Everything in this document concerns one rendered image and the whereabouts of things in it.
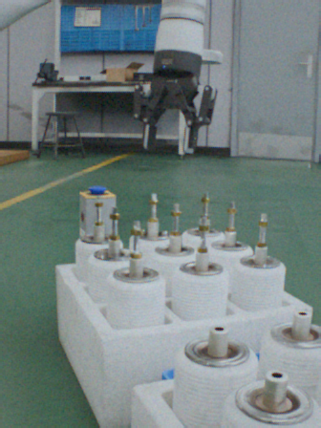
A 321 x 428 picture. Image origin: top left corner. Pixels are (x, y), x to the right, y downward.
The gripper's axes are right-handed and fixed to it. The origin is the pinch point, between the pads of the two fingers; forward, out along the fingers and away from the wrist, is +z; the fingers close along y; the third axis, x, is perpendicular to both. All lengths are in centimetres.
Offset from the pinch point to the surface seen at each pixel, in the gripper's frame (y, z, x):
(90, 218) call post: -32.5, 17.3, 24.0
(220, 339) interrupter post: 20.3, 21.7, -18.8
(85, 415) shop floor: -8.5, 47.5, -4.0
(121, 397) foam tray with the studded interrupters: -0.4, 40.7, -5.5
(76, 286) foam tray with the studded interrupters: -20.7, 28.1, 6.5
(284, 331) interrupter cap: 24.6, 22.3, -8.5
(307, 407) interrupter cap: 32.3, 24.2, -24.2
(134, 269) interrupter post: -3.3, 20.4, -0.9
